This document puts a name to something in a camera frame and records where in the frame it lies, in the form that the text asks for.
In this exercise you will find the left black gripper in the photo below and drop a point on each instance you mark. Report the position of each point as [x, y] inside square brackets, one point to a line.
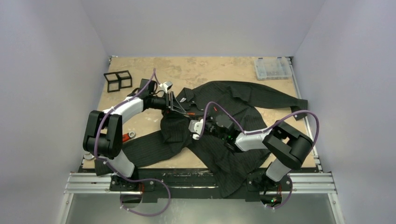
[171, 103]

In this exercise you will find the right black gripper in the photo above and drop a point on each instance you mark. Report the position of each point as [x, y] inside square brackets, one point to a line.
[205, 127]

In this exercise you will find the black pinstriped shirt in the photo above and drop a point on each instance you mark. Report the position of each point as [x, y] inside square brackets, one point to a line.
[241, 100]

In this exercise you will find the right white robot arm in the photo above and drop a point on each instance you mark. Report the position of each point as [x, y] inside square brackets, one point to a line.
[289, 145]

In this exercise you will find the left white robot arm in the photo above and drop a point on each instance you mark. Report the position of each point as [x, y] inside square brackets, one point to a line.
[103, 134]

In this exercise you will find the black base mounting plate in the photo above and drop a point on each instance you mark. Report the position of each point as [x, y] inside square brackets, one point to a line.
[199, 183]

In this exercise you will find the clear plastic organizer box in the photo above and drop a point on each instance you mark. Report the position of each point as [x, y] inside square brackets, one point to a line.
[272, 68]

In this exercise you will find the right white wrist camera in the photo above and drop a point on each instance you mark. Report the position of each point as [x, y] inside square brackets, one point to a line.
[196, 127]

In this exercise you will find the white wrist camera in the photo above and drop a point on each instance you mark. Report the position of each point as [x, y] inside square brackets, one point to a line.
[165, 87]
[196, 127]

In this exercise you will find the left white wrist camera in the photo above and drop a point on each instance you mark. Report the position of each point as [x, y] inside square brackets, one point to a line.
[165, 87]

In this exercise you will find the red handled adjustable wrench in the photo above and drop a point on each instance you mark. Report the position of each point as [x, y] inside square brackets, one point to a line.
[128, 136]

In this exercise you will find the black display frame box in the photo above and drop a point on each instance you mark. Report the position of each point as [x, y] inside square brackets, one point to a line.
[118, 80]

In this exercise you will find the aluminium rail frame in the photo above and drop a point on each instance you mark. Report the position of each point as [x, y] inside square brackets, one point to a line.
[303, 183]

